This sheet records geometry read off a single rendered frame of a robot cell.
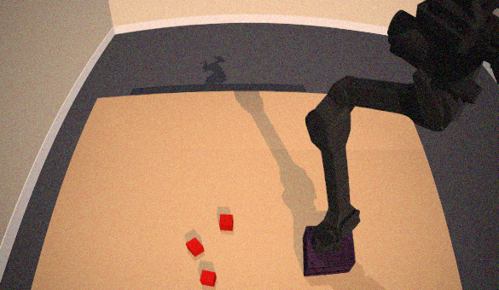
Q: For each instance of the red cube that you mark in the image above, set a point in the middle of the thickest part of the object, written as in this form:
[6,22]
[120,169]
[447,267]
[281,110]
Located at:
[226,222]
[194,247]
[208,278]

